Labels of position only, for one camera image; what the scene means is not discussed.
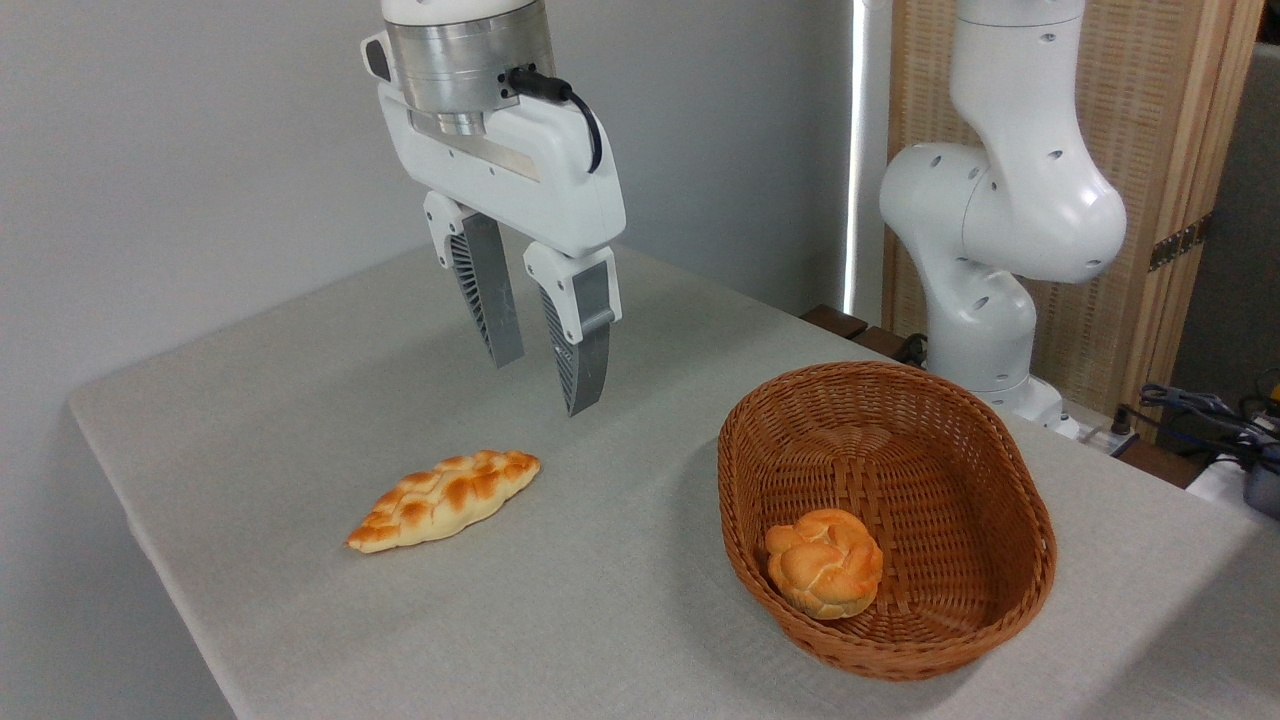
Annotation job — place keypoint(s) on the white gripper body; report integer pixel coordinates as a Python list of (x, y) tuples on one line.
[(560, 180)]

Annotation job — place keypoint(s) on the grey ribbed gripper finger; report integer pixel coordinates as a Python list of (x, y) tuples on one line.
[(497, 300), (590, 360)]

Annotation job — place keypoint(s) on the round braided bread bun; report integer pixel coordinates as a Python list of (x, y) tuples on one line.
[(822, 562)]

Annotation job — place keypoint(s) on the long braided bread loaf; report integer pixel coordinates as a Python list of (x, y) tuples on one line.
[(445, 498)]

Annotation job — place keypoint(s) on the brown woven wicker basket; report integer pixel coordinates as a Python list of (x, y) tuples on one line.
[(950, 470)]

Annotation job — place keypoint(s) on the dark brown wooden block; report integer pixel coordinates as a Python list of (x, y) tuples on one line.
[(833, 321), (882, 342)]

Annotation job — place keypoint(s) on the grey tablecloth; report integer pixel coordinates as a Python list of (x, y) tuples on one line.
[(400, 620)]

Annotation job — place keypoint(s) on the white power strip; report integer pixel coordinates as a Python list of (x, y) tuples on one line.
[(1100, 438)]

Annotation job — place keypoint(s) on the metal screen hinge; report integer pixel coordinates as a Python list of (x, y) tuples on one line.
[(1180, 243)]

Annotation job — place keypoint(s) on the wooden bamboo folding screen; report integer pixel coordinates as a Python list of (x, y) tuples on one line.
[(1160, 110)]

